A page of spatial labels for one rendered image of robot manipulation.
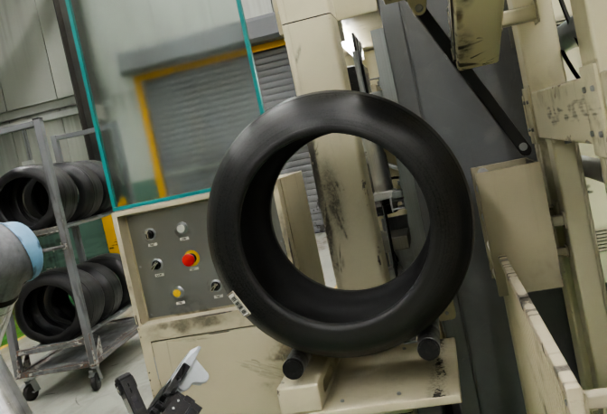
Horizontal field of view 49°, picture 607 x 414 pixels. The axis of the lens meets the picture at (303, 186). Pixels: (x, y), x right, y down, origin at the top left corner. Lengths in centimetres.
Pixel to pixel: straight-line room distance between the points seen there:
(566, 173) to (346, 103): 58
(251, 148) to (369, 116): 25
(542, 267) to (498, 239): 12
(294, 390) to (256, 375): 71
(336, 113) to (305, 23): 46
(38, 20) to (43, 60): 67
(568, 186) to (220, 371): 117
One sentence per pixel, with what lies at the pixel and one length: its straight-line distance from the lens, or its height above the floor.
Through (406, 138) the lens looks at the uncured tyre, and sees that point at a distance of 129.
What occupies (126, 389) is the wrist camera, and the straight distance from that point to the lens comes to 131.
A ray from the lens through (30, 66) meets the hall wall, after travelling 1248.
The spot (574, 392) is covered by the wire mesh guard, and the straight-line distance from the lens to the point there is 87.
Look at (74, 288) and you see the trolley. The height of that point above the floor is 74.
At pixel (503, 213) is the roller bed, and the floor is 109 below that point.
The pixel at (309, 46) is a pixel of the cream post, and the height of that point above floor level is 159.
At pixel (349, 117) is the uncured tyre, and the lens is 130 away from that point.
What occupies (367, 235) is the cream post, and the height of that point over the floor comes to 109.
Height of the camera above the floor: 133
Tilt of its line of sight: 3 degrees down
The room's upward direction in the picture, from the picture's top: 12 degrees counter-clockwise
